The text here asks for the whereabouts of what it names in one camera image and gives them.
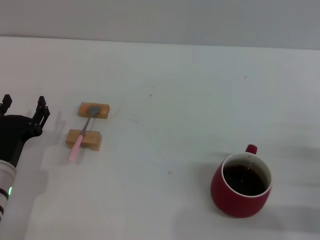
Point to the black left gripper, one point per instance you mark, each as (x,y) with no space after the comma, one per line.
(15,130)

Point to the red ceramic cup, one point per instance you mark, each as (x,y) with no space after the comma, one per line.
(225,200)

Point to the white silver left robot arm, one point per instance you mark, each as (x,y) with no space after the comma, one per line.
(6,180)

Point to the notched wooden block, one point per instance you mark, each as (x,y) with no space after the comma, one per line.
(92,140)

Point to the flat wooden block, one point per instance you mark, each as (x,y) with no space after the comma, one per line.
(103,112)

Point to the dark brown coffee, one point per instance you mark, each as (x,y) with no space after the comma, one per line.
(243,180)

